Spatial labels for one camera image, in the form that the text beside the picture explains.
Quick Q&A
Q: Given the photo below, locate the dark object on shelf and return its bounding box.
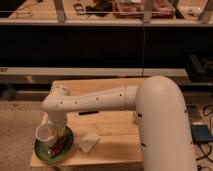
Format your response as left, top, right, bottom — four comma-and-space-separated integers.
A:
73, 3, 85, 15

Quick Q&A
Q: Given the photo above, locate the wooden table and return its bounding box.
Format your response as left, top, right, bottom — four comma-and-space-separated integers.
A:
30, 77, 148, 168

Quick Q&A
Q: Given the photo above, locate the brown sausage in bowl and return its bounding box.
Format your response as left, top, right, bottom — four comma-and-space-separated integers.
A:
48, 136, 67, 158

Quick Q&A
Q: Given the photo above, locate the black floor cable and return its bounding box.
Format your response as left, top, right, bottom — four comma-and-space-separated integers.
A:
193, 104, 213, 171

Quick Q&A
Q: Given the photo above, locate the brown rectangular block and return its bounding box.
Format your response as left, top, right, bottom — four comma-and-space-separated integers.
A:
78, 111, 99, 116

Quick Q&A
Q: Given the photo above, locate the red tray on shelf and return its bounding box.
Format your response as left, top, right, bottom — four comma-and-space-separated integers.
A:
112, 0, 175, 18

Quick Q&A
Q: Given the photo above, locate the blue black box on floor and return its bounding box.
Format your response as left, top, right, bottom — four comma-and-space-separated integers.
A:
191, 125, 213, 144

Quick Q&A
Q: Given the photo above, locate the green ceramic bowl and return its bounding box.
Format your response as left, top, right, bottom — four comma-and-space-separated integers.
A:
34, 127, 74, 164

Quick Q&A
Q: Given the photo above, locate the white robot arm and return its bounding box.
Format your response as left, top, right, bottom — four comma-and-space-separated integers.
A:
42, 76, 198, 171

